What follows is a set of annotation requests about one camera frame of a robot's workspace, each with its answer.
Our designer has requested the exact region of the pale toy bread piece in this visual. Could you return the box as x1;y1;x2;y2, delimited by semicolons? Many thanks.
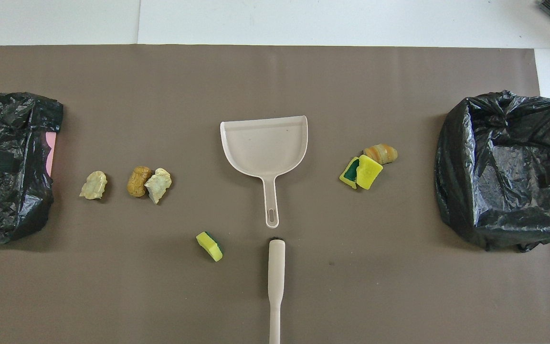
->
144;168;172;204
79;171;108;200

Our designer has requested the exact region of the brown toy bread piece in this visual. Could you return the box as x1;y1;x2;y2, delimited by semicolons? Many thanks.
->
127;166;153;197

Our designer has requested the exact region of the toy croissant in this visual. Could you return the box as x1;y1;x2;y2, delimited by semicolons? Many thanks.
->
364;143;398;165

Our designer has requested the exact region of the plain yellow sponge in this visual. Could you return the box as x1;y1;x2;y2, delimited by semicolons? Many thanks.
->
355;154;384;190

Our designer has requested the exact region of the yellow green sponge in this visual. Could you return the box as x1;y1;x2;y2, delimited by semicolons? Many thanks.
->
339;156;361;190

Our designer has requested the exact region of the small yellow green sponge wedge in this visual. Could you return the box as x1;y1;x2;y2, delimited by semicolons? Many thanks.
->
195;231;223;262

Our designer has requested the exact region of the beige plastic dustpan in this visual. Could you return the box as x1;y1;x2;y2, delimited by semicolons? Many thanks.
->
220;115;308;229

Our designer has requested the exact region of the left black trash bag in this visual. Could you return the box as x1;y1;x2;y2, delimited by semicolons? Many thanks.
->
0;92;64;244

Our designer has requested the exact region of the black trash bag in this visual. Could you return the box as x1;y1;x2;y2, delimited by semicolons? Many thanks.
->
0;92;64;244
435;90;550;252

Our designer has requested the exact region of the right black trash bag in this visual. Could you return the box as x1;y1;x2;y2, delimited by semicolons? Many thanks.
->
435;90;550;252

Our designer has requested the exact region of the brown table mat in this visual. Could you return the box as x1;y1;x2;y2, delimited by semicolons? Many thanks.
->
0;44;550;344

